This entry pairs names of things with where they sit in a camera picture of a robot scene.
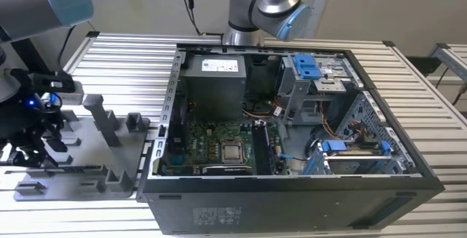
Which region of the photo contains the grey metal drive cage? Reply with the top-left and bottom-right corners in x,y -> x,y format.
276,53 -> 366,125

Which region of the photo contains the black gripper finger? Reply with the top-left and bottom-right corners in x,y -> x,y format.
35,110 -> 68,153
7,129 -> 60,169

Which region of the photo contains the grey plastic parts rack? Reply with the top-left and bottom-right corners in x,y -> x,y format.
13,94 -> 152,202

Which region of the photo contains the yellow and black wire bundle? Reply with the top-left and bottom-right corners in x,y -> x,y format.
240,98 -> 284,118

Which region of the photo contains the black CPU socket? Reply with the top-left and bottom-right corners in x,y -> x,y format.
217,138 -> 247,165

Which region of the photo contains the blue disk carrier with disk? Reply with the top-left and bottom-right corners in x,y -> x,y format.
305,140 -> 394,175

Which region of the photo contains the silver CPU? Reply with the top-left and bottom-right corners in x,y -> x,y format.
223,144 -> 244,164

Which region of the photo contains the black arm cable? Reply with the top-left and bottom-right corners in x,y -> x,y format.
172,0 -> 204,36

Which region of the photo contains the orange wire bundle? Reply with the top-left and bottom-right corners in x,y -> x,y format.
317,100 -> 341,140

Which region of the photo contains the black RAM slot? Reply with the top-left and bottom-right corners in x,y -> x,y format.
252,124 -> 267,175

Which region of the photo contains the blue disk carrier clip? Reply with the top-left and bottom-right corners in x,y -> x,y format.
293,54 -> 321,80

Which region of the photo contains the grey power supply unit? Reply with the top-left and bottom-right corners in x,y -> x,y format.
180,54 -> 248,121

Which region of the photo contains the black open PC case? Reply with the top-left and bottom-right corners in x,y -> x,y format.
135,43 -> 446,235

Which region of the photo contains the black RAM stick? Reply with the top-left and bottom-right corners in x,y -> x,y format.
263,125 -> 277,173
53,165 -> 104,171

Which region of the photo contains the green motherboard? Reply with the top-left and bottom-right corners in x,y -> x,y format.
159,120 -> 289,176

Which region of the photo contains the black graphics card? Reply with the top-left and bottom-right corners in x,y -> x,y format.
201,166 -> 253,175

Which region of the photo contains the metal slat side table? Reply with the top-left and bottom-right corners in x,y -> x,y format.
426,43 -> 467,85

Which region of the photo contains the black box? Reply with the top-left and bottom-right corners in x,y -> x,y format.
407,56 -> 440,77

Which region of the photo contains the black slanted stand pole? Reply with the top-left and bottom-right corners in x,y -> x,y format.
0,27 -> 52,74

